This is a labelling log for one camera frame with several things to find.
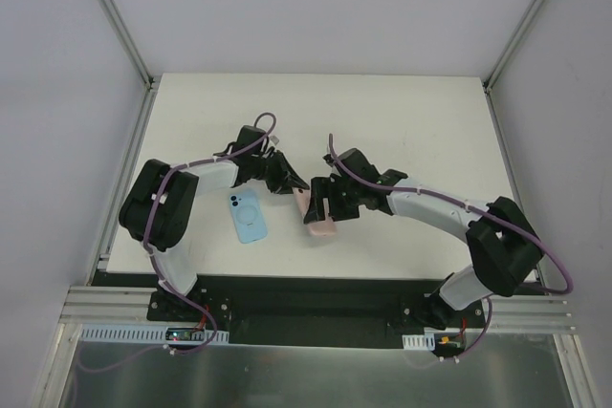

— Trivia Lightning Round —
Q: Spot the pink phone case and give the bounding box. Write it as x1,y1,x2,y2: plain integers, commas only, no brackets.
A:
293,188,337,237

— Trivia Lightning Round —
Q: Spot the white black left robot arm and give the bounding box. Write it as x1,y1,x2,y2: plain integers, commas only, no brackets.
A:
119,125,309,321

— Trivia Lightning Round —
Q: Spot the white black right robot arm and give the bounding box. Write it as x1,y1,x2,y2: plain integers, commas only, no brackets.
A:
303,148,544,330

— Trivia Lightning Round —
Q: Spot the light blue phone case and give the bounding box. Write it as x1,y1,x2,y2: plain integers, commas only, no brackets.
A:
229,188,268,244

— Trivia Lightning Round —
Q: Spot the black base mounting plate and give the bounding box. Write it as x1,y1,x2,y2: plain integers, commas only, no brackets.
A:
90,269,549,347

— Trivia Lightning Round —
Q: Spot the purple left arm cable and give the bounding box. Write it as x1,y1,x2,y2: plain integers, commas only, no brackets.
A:
76,112,281,374

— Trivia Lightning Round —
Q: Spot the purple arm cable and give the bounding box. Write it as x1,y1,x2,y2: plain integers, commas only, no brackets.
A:
325,133,575,371
76,112,281,374

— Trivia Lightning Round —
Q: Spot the right white cable duct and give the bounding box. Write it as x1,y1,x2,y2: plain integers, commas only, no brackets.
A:
402,333,436,352

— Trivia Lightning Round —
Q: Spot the white cable duct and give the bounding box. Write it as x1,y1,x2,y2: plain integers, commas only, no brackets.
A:
402,333,436,352
80,324,230,346

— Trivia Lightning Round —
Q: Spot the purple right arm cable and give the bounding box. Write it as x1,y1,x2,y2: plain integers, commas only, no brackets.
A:
325,133,575,371

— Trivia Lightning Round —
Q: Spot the aluminium front frame rail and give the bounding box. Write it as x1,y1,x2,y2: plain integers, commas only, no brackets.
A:
60,287,578,334

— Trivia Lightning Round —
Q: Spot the left white cable duct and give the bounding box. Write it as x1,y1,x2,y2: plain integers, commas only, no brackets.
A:
80,324,230,346

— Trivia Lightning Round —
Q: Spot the left aluminium corner post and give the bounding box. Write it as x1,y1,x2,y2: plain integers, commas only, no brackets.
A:
71,0,162,90

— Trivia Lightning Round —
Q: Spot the aluminium corner post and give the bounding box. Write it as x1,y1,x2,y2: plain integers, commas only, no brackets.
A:
71,0,162,90
481,0,582,92

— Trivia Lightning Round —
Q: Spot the right aluminium corner post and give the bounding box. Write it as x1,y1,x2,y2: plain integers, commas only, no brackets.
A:
481,0,582,92

